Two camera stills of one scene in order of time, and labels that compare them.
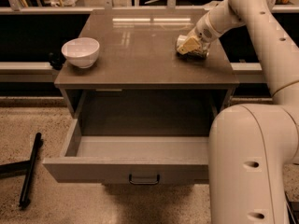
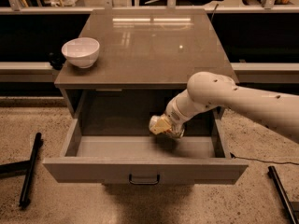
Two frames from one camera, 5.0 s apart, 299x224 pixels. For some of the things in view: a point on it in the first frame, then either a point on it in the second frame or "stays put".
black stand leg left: (23, 167) stays put
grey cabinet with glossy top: (139, 76) stays put
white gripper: (203, 34) to (172, 114)
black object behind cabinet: (56, 60) stays put
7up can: (192, 55) to (153, 120)
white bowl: (81, 51) stays put
